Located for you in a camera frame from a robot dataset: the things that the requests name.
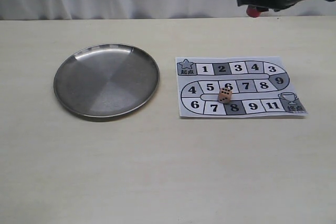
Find printed paper game board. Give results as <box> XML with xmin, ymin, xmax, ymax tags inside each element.
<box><xmin>175</xmin><ymin>56</ymin><xmax>308</xmax><ymax>118</ymax></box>

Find red cylinder game piece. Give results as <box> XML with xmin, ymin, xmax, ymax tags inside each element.
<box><xmin>246</xmin><ymin>7</ymin><xmax>261</xmax><ymax>18</ymax></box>

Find round stainless steel plate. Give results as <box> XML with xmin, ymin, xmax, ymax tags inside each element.
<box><xmin>53</xmin><ymin>43</ymin><xmax>160</xmax><ymax>120</ymax></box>

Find wooden die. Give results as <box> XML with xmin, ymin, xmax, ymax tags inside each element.
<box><xmin>217</xmin><ymin>87</ymin><xmax>232</xmax><ymax>104</ymax></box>

